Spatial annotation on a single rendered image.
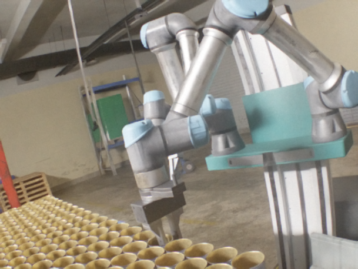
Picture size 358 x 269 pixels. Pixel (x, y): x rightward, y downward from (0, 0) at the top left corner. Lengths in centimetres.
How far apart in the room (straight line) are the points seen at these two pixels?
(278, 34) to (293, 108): 48
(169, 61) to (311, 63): 67
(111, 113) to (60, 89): 208
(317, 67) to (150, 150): 52
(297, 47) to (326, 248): 53
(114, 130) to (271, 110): 820
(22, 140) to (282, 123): 875
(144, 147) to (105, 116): 852
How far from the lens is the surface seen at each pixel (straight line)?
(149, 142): 70
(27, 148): 954
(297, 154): 110
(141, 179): 72
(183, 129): 72
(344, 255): 61
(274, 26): 83
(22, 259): 97
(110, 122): 927
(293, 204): 150
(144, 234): 88
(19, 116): 960
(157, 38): 130
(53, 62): 946
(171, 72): 132
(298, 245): 161
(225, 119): 129
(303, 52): 86
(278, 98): 126
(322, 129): 105
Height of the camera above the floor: 149
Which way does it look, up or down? 4 degrees down
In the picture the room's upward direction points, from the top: 16 degrees counter-clockwise
